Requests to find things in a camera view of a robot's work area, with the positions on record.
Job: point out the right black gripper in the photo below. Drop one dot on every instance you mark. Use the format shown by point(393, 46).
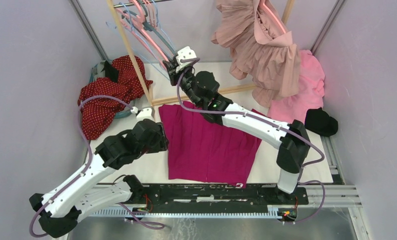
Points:
point(173, 74)

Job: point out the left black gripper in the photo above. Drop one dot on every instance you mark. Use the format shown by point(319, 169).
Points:
point(161, 144)

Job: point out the magenta garment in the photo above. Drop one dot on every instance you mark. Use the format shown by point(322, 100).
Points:
point(206, 152)

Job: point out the dusty pink skirt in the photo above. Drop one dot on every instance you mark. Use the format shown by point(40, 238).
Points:
point(258, 49)

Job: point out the pink plastic hanger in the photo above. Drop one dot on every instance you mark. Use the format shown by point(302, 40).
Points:
point(268, 8)

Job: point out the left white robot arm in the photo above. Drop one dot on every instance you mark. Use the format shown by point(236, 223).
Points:
point(59, 211)

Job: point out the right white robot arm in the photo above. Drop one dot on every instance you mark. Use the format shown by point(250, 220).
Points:
point(290, 139)

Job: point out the grey teal hanger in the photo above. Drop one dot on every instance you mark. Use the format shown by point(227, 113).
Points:
point(155, 33)

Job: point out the light blue hanger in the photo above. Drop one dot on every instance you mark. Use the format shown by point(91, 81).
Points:
point(142, 49)

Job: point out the pink towel garment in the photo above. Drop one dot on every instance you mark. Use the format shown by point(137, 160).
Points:
point(310, 94)

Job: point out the black cloth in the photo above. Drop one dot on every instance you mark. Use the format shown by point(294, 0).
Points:
point(321, 123)

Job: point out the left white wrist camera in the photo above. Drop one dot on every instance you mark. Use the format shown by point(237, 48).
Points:
point(147, 113)

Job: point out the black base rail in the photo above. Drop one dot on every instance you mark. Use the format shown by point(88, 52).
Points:
point(215, 198)

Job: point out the white slotted cable duct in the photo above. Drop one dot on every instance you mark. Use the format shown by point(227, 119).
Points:
point(118, 211)

